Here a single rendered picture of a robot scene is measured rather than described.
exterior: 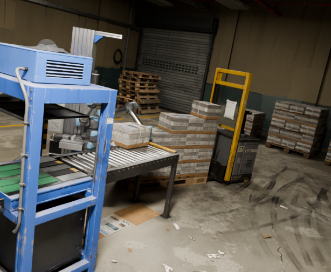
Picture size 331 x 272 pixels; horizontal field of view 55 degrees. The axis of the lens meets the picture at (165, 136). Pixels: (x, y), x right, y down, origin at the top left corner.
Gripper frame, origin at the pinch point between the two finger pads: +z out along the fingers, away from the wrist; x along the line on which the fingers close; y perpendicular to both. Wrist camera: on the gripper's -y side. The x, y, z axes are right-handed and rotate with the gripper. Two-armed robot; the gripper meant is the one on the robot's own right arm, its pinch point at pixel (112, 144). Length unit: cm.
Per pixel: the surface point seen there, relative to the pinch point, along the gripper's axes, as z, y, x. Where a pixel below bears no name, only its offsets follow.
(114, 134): 0.3, 12.5, -0.7
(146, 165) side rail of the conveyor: -13, -3, -62
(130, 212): 16, -79, -29
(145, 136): 28.1, 12.9, -23.6
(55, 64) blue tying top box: -130, 88, -64
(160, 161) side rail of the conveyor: 11, -3, -62
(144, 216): 22, -79, -45
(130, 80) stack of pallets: 548, 24, 484
